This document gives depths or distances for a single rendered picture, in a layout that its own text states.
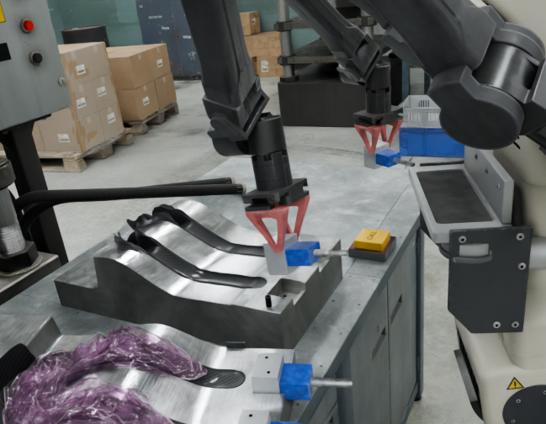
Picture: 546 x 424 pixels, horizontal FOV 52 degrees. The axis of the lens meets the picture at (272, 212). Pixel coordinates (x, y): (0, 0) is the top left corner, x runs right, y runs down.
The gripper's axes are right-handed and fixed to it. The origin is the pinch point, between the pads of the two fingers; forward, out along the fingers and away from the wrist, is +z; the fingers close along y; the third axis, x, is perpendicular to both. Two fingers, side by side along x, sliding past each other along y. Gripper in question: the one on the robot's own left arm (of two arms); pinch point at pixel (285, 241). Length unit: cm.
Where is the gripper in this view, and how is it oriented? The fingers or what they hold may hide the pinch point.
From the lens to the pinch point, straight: 88.5
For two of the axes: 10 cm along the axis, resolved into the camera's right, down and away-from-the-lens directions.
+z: 1.8, 9.6, 2.1
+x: 8.5, -0.5, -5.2
